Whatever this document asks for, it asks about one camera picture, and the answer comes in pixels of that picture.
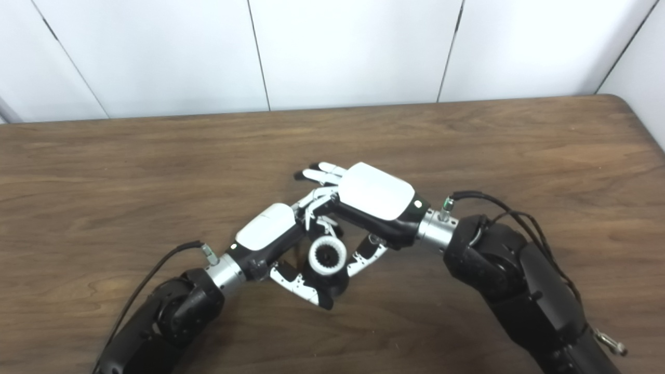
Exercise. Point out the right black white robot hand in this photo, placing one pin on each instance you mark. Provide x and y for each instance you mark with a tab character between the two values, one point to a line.
374	195

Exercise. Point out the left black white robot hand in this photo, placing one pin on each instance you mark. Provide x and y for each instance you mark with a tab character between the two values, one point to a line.
265	226

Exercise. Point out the round black plastic part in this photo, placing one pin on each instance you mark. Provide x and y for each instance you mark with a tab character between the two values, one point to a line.
335	285

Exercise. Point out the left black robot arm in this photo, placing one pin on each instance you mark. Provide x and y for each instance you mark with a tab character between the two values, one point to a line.
166	322

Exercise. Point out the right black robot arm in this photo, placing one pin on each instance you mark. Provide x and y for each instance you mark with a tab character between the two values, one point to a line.
499	265

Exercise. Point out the gray wall corner post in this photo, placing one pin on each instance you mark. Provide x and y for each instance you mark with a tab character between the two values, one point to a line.
8	111

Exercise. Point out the black wall panel clip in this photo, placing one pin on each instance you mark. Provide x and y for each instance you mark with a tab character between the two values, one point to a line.
49	27

